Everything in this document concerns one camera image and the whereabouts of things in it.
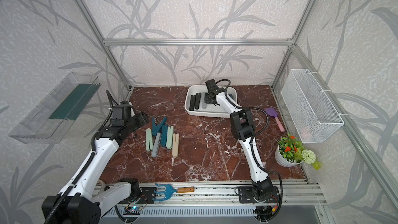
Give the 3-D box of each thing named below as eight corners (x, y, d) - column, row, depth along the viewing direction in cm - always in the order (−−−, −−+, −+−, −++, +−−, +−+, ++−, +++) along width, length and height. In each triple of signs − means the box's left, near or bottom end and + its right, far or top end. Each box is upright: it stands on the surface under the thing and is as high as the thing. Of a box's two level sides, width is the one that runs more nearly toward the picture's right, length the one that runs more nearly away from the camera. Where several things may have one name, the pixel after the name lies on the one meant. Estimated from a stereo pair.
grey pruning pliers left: (152, 156, 87) (151, 155, 85) (157, 134, 96) (156, 132, 94) (156, 156, 87) (155, 155, 85) (161, 134, 96) (160, 132, 94)
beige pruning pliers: (172, 158, 87) (172, 156, 85) (173, 135, 96) (172, 133, 94) (178, 157, 88) (178, 155, 86) (179, 135, 97) (178, 133, 94)
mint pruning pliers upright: (166, 149, 91) (165, 147, 89) (168, 128, 100) (167, 126, 98) (172, 148, 91) (171, 146, 89) (173, 128, 100) (172, 125, 98)
